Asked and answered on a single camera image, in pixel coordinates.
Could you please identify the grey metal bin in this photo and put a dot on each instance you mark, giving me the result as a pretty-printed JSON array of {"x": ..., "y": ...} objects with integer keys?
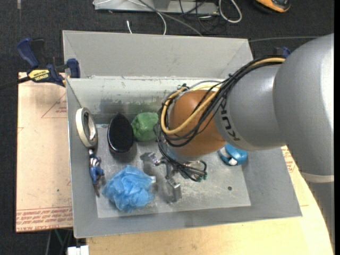
[{"x": 212, "y": 195}]

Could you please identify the blue and white tape dispenser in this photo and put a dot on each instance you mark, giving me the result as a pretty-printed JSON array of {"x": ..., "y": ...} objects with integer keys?
[{"x": 236, "y": 157}]

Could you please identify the brown cardboard board red print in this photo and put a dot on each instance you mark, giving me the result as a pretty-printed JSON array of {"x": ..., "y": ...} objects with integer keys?
[{"x": 42, "y": 155}]

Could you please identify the green crumpled ball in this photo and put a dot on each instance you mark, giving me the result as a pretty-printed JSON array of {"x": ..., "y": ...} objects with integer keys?
[{"x": 144, "y": 126}]

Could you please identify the white tape roll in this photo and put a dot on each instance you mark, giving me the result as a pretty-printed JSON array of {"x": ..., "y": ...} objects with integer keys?
[{"x": 81, "y": 131}]

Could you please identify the black oval case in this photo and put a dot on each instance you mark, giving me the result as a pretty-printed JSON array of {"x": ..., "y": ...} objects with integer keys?
[{"x": 120, "y": 133}]

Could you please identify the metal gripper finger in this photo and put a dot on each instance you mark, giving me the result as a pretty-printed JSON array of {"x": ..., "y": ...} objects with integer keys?
[
  {"x": 148, "y": 159},
  {"x": 174, "y": 191}
]

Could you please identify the blue toy action figure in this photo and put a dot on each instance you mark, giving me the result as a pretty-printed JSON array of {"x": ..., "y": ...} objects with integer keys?
[{"x": 95, "y": 169}]

